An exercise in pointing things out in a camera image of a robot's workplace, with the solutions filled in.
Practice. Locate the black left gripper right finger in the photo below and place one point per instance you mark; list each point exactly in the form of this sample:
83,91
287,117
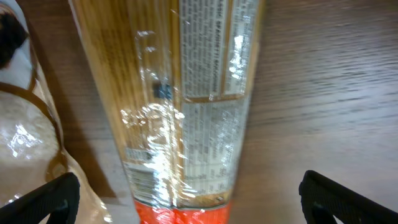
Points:
326,201

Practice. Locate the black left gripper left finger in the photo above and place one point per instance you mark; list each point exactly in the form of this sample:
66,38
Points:
57,200

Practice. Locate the brown white snack bag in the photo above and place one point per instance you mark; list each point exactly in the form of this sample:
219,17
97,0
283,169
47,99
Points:
32,149

